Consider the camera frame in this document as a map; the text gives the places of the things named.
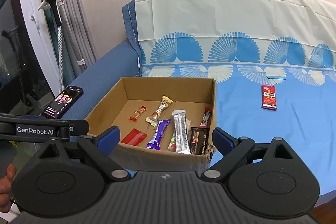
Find red snack bar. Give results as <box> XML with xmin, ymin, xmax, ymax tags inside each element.
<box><xmin>121</xmin><ymin>128</ymin><xmax>147</xmax><ymax>146</ymax></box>

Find black chocolate bar packet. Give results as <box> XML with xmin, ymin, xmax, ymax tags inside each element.
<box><xmin>190</xmin><ymin>127</ymin><xmax>210</xmax><ymax>155</ymax></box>

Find red and black snack stick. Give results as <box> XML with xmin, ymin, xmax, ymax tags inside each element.
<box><xmin>199</xmin><ymin>107</ymin><xmax>212</xmax><ymax>128</ymax></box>

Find silver snack stick packet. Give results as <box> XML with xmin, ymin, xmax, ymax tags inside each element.
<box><xmin>172</xmin><ymin>110</ymin><xmax>191</xmax><ymax>155</ymax></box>

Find small red candy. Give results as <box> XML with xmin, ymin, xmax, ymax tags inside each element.
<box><xmin>129</xmin><ymin>106</ymin><xmax>147</xmax><ymax>122</ymax></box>

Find purple snack packet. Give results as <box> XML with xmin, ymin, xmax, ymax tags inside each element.
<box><xmin>146</xmin><ymin>119</ymin><xmax>171</xmax><ymax>150</ymax></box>

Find red chili snack packet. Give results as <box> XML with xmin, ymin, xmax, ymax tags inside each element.
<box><xmin>261</xmin><ymin>85</ymin><xmax>277</xmax><ymax>110</ymax></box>

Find yellow candy bar wrapper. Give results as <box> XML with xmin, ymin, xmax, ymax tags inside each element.
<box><xmin>145</xmin><ymin>96</ymin><xmax>173</xmax><ymax>127</ymax></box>

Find green and red snack packet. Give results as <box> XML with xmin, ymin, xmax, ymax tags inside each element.
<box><xmin>167</xmin><ymin>134</ymin><xmax>176</xmax><ymax>152</ymax></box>

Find light blue small packet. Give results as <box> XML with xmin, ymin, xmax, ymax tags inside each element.
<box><xmin>266</xmin><ymin>74</ymin><xmax>286</xmax><ymax>80</ymax></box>

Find person's left hand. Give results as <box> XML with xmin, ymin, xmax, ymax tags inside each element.
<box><xmin>0</xmin><ymin>163</ymin><xmax>17</xmax><ymax>213</ymax></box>

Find black smartphone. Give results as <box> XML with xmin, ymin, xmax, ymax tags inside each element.
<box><xmin>41</xmin><ymin>86</ymin><xmax>83</xmax><ymax>119</ymax></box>

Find blue sofa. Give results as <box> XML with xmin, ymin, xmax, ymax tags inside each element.
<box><xmin>58</xmin><ymin>0</ymin><xmax>144</xmax><ymax>120</ymax></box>

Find brown cardboard box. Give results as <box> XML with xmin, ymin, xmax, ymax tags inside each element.
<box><xmin>86</xmin><ymin>77</ymin><xmax>216</xmax><ymax>173</ymax></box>

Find blue fan-pattern sheet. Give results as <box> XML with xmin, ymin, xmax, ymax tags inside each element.
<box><xmin>134</xmin><ymin>0</ymin><xmax>335</xmax><ymax>203</ymax></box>

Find white garment steamer stand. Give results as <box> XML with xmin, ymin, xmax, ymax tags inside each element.
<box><xmin>38</xmin><ymin>0</ymin><xmax>65</xmax><ymax>93</ymax></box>

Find grey curtain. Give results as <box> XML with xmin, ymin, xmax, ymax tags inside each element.
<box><xmin>59</xmin><ymin>0</ymin><xmax>98</xmax><ymax>86</ymax></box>

